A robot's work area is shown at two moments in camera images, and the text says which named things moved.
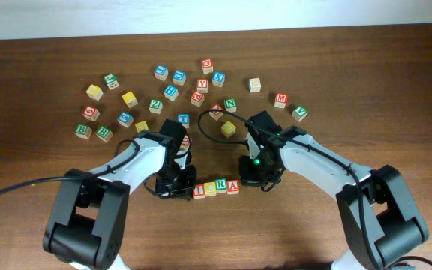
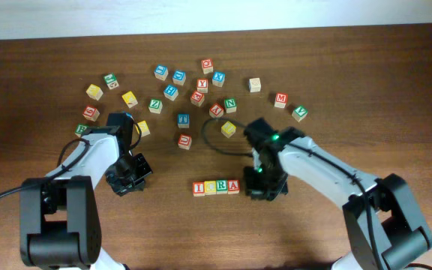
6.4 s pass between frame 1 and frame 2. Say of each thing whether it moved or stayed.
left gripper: moved
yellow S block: stayed
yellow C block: stayed
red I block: stayed
